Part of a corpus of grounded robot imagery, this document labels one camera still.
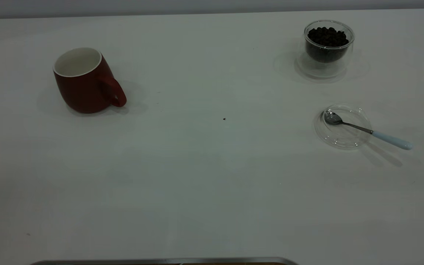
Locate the clear glass saucer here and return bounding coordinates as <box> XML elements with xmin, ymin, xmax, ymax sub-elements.
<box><xmin>314</xmin><ymin>104</ymin><xmax>374</xmax><ymax>149</ymax></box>

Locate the red ceramic mug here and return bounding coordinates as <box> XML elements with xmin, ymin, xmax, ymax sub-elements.
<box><xmin>53</xmin><ymin>47</ymin><xmax>127</xmax><ymax>114</ymax></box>

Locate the metal spoon light blue handle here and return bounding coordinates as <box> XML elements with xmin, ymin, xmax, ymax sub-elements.
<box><xmin>324</xmin><ymin>110</ymin><xmax>414</xmax><ymax>150</ymax></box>

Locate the dark coffee beans heap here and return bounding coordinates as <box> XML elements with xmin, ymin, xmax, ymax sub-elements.
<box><xmin>307</xmin><ymin>26</ymin><xmax>349</xmax><ymax>63</ymax></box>

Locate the silver metal tray rim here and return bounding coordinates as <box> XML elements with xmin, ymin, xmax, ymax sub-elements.
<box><xmin>30</xmin><ymin>257</ymin><xmax>299</xmax><ymax>265</ymax></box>

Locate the clear double-wall glass cup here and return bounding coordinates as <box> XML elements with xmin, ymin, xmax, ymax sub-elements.
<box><xmin>295</xmin><ymin>20</ymin><xmax>356</xmax><ymax>80</ymax></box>

